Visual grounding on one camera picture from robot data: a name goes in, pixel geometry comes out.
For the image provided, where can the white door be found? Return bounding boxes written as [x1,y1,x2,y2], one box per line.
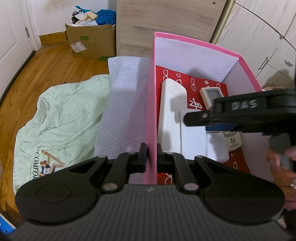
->
[0,0,38,95]

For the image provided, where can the blue cloth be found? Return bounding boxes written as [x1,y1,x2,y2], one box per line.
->
[82,9,116,25]

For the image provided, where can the brown wooden cabinet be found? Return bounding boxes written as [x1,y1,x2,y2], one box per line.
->
[116,0,226,57]

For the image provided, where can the large white charger block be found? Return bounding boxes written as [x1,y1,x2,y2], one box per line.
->
[206,133,229,163]

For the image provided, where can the red paper liner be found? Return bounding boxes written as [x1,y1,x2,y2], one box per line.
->
[156,66,250,173]

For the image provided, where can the person's right hand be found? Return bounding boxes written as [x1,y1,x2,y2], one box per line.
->
[266,148,295,209]

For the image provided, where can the green bed sheet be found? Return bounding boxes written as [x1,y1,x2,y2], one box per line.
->
[13,74,110,192]

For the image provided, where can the cream power bank in box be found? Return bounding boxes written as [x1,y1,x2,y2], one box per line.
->
[158,78,187,153]

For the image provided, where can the beige air conditioner remote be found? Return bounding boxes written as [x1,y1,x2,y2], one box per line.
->
[200,86,242,152]

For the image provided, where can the pink storage box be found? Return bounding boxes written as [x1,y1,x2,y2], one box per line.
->
[143,32,273,184]

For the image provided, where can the cardboard box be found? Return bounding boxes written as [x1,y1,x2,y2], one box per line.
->
[65,25,116,61]

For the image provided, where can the light wood wardrobe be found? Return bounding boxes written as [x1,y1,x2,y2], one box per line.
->
[211,1,295,88]

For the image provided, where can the white patterned tablecloth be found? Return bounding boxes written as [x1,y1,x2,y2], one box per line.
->
[93,56,151,185]

